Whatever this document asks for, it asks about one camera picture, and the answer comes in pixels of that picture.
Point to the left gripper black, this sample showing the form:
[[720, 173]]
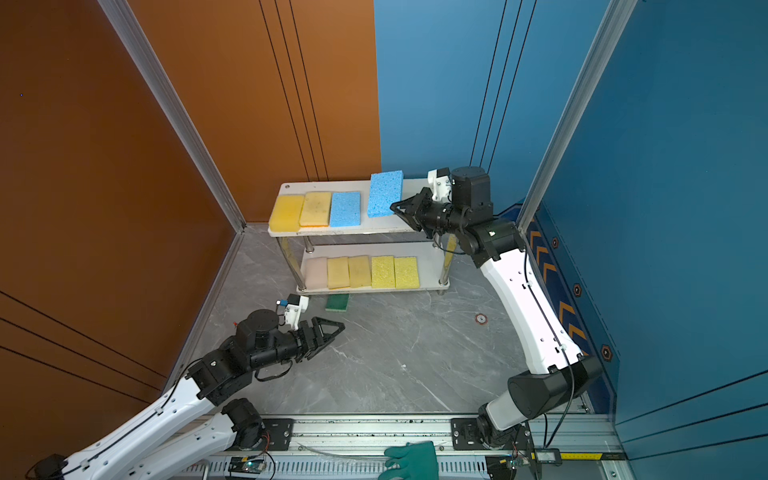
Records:
[[320, 339]]

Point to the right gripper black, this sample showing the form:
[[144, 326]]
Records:
[[419, 205]]

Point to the blue sponge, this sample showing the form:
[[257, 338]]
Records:
[[384, 190], [345, 209]]

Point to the green scouring sponge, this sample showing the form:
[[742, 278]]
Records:
[[337, 303]]

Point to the yellow-green sponge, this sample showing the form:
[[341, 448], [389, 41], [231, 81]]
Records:
[[383, 272], [406, 273]]

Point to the yellow foam sponge front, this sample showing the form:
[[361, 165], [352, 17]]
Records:
[[338, 276]]

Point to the yellow foam sponge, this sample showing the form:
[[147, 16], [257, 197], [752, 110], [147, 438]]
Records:
[[359, 271], [338, 276], [316, 210]]

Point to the pale pink foam sponge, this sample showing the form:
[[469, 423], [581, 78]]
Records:
[[315, 275]]

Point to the thick yellow sponge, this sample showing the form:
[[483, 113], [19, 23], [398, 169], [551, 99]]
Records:
[[286, 214]]

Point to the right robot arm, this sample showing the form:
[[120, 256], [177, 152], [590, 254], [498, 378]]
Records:
[[459, 203]]

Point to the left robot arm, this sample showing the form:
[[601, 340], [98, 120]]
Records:
[[202, 406]]

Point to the white two-tier shelf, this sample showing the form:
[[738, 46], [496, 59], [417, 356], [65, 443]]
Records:
[[434, 258]]

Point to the small circuit board left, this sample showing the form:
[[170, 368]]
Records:
[[246, 467]]

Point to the small circuit board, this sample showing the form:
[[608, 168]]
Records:
[[505, 467], [246, 467]]

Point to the green rubber glove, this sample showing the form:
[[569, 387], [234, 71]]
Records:
[[416, 461]]

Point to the small circuit board right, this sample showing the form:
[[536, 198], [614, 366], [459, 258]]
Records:
[[505, 467]]

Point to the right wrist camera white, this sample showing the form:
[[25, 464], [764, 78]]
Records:
[[440, 184]]

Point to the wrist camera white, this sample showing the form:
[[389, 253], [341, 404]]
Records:
[[289, 310], [440, 184]]

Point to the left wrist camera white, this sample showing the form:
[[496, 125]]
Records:
[[289, 310]]

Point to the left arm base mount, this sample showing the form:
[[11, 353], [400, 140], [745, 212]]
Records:
[[275, 435]]

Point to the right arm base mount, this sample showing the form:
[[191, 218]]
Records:
[[478, 433]]

